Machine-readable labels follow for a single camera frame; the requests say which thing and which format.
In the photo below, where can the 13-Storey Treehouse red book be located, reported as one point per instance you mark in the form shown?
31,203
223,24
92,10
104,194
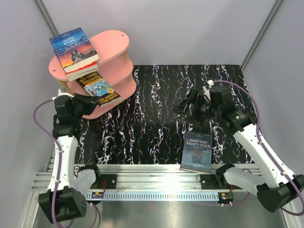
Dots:
85,68

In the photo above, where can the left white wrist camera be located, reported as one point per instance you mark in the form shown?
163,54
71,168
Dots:
61,92

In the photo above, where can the purple paperback book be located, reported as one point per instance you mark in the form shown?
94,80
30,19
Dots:
75,75

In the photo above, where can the slotted white cable duct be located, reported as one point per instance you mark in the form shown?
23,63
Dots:
153,196

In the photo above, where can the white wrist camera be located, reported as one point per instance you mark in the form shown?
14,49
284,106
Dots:
207,90
61,92

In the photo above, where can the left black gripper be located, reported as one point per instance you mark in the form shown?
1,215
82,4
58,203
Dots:
90,101

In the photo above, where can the black marble table mat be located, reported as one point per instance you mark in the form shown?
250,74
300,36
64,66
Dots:
143,129

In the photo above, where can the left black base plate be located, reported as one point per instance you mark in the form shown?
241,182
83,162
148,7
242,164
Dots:
108,181

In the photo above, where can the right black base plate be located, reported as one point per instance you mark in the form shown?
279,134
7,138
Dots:
209,182

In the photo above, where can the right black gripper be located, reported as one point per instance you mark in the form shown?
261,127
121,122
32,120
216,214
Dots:
196,99

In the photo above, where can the aluminium rail frame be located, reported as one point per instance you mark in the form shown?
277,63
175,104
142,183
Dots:
245,212

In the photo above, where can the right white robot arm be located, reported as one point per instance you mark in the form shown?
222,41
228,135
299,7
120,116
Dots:
278,185

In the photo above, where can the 169-Storey Treehouse black book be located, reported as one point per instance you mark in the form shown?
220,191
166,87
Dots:
95,85

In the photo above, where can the Nineteen Eighty-Four blue book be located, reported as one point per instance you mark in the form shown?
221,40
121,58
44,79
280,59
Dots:
197,152

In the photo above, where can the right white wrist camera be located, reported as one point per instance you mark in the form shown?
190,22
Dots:
207,90

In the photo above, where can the pink three-tier shelf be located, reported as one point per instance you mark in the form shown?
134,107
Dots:
114,66

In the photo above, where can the Jane Eyre blue book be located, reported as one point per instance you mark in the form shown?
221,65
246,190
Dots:
74,50

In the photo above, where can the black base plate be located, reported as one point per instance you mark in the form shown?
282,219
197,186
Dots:
209,182
108,181

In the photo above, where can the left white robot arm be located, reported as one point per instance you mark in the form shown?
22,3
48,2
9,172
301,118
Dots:
65,198

